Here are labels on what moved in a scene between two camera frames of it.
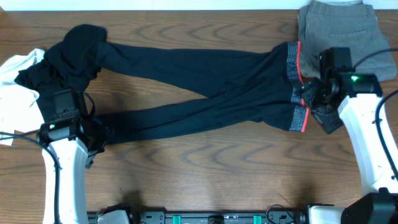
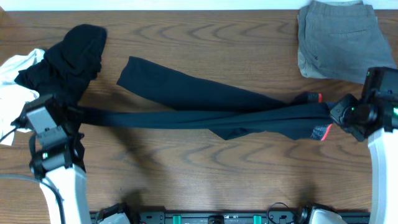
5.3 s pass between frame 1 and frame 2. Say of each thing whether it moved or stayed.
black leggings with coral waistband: moved
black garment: stayed
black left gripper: moved
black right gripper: moved
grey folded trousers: stayed
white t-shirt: stayed
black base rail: stayed
